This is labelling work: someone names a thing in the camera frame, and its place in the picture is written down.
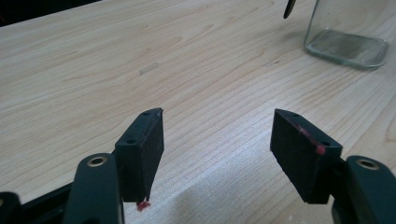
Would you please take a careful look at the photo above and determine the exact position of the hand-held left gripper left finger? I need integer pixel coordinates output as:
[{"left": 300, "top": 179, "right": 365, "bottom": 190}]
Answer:
[{"left": 114, "top": 107, "right": 165, "bottom": 203}]

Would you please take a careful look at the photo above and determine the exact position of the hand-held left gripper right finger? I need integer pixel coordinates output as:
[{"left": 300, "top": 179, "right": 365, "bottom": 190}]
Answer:
[{"left": 270, "top": 108, "right": 344, "bottom": 205}]

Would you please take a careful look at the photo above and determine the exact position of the black small box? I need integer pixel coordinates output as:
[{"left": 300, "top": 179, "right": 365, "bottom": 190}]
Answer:
[{"left": 283, "top": 0, "right": 390, "bottom": 70}]

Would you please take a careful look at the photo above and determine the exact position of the small red crumb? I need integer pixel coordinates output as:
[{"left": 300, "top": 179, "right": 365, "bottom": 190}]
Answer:
[{"left": 135, "top": 200, "right": 152, "bottom": 213}]

